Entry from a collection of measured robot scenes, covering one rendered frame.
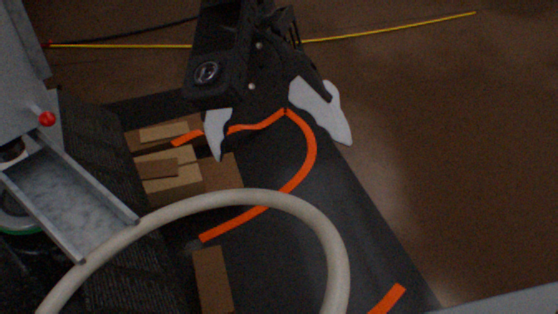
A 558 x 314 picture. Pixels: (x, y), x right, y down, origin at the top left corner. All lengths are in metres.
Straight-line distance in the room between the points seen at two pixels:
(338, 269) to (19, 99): 0.73
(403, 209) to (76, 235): 1.69
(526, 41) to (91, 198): 3.24
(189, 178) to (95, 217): 1.18
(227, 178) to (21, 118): 1.29
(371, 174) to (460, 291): 0.71
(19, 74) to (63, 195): 0.25
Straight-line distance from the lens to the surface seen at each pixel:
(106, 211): 0.97
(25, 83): 1.07
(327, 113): 0.45
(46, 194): 1.05
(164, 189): 2.10
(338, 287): 0.61
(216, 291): 1.89
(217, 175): 2.25
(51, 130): 1.61
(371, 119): 2.76
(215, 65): 0.39
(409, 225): 2.29
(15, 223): 1.31
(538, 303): 1.19
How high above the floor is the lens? 1.79
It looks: 46 degrees down
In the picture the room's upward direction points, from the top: straight up
